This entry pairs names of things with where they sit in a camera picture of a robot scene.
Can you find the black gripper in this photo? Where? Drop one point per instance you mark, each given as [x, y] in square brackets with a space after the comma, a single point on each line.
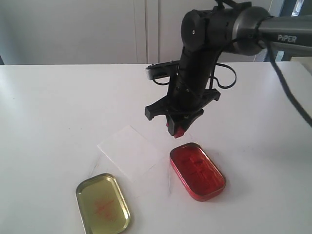
[185, 91]

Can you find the red stamp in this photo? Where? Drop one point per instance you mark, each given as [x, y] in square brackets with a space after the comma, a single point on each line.
[175, 130]

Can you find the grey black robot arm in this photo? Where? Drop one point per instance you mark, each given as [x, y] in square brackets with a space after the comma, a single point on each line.
[231, 27]

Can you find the red ink pad tin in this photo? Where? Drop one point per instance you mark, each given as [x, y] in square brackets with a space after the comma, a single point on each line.
[198, 173]

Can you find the white paper sheet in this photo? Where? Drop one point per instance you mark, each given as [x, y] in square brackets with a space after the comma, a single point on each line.
[130, 152]

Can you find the gold tin lid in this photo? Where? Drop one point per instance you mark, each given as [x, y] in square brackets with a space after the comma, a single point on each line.
[102, 206]

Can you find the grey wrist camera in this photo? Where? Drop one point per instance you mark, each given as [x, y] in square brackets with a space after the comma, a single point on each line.
[162, 70]

